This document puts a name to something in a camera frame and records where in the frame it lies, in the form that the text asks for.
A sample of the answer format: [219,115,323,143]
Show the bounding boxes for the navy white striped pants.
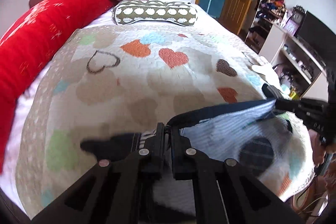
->
[80,97,293,217]

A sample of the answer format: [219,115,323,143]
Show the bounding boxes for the green white dotted pillow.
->
[112,0,198,27]

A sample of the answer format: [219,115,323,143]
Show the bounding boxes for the black television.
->
[295,11,335,67]

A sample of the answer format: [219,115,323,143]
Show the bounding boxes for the white shelf unit with clutter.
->
[245,0,328,101]

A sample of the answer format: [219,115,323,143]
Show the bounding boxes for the person's right hand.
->
[308,130,336,167]

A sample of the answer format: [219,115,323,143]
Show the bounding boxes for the heart pattern bed quilt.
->
[16,10,272,217]

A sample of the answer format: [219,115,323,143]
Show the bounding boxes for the red bolster cushion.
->
[1,0,116,159]

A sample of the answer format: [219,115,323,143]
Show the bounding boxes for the white cloth on bed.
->
[251,56,281,90]

